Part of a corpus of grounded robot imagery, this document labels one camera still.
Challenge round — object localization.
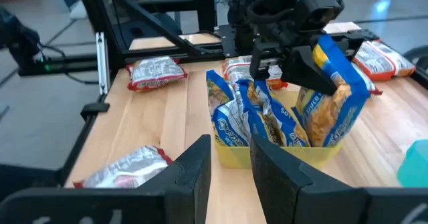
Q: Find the thin black floor cable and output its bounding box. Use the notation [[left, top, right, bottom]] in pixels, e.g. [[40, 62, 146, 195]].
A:
[[39, 42, 100, 86]]

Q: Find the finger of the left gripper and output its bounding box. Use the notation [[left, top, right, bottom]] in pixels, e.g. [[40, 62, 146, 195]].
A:
[[336, 38, 366, 62], [283, 44, 338, 96]]

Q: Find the white paper sheet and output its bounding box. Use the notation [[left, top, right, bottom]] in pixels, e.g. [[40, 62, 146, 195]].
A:
[[68, 0, 89, 21]]

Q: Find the blue snack bag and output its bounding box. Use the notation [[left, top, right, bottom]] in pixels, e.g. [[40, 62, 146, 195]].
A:
[[210, 89, 344, 171]]

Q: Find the orange Maruchan noodle pack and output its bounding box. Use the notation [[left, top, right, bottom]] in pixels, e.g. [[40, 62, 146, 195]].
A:
[[352, 39, 417, 82], [222, 55, 289, 91]]

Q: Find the silver aluminium bar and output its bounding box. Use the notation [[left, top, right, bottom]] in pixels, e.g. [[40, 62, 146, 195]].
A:
[[95, 31, 111, 96]]

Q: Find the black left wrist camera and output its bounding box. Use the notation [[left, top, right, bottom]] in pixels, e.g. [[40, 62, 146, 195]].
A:
[[294, 0, 345, 34]]

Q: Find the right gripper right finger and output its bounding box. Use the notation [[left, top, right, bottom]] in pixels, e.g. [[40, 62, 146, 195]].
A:
[[249, 133, 368, 224]]

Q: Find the teal plastic bin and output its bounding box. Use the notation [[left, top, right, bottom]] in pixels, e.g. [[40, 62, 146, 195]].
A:
[[396, 138, 428, 189]]

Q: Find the blue Maruchan noodle pack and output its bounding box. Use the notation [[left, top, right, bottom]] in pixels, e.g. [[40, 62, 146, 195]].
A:
[[235, 78, 311, 148], [293, 34, 371, 148], [205, 69, 252, 148]]

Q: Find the black equipment with green light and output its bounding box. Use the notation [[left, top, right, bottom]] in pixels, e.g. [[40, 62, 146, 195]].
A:
[[0, 5, 98, 77]]

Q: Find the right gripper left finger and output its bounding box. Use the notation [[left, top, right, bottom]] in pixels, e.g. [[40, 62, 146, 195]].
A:
[[136, 133, 213, 224]]

